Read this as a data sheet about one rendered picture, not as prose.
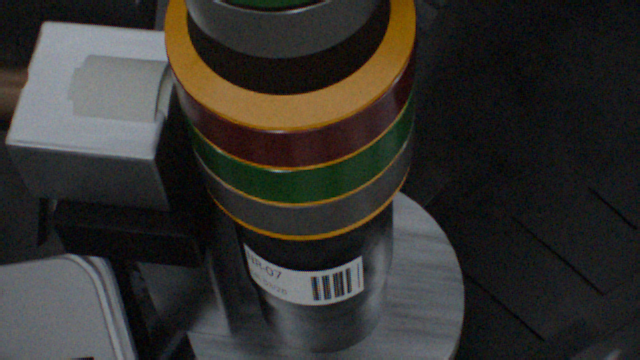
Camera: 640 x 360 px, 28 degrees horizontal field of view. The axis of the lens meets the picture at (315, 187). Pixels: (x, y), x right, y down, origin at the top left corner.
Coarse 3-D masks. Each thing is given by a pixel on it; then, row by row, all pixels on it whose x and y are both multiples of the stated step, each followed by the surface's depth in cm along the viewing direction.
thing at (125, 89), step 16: (96, 64) 24; (112, 64) 24; (128, 64) 24; (144, 64) 24; (160, 64) 25; (80, 80) 24; (96, 80) 24; (112, 80) 24; (128, 80) 24; (144, 80) 24; (160, 80) 24; (80, 96) 24; (96, 96) 24; (112, 96) 24; (128, 96) 24; (144, 96) 24; (160, 96) 24; (176, 96) 25; (80, 112) 24; (96, 112) 24; (112, 112) 24; (128, 112) 24; (144, 112) 24
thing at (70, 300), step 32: (64, 256) 31; (0, 288) 32; (32, 288) 32; (64, 288) 31; (96, 288) 31; (0, 320) 32; (32, 320) 32; (64, 320) 32; (96, 320) 31; (0, 352) 33; (32, 352) 32; (64, 352) 32; (96, 352) 32; (128, 352) 31
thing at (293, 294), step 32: (384, 224) 27; (256, 256) 27; (288, 256) 26; (320, 256) 26; (352, 256) 26; (384, 256) 28; (256, 288) 29; (288, 288) 27; (320, 288) 27; (352, 288) 27; (384, 288) 30; (288, 320) 29; (320, 320) 29; (352, 320) 29; (320, 352) 31
